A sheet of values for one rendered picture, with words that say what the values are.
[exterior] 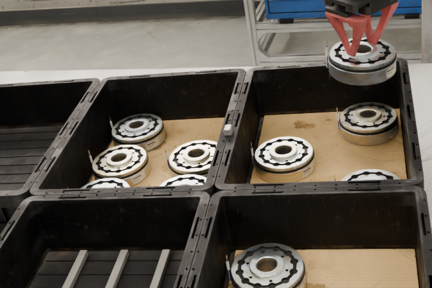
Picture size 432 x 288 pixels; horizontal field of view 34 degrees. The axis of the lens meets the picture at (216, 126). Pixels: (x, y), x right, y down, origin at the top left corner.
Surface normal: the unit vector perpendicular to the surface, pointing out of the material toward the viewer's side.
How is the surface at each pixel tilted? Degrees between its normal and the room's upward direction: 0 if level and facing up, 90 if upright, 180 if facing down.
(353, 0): 3
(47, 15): 90
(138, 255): 0
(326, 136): 0
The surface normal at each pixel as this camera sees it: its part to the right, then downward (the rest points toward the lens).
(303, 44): -0.15, -0.85
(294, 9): -0.26, 0.52
